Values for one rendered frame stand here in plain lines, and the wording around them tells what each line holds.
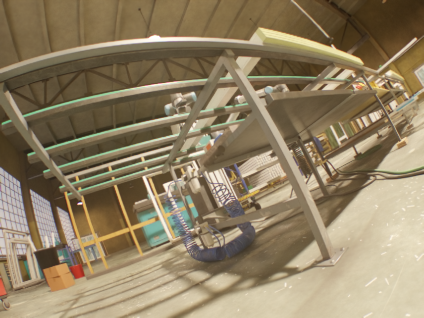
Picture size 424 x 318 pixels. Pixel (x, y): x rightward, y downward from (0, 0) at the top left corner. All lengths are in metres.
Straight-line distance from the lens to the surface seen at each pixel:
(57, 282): 3.57
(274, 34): 1.05
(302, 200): 0.68
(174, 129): 2.66
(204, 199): 2.99
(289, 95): 0.81
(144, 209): 5.41
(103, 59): 0.67
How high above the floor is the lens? 0.32
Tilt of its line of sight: 13 degrees up
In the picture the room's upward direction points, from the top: 25 degrees counter-clockwise
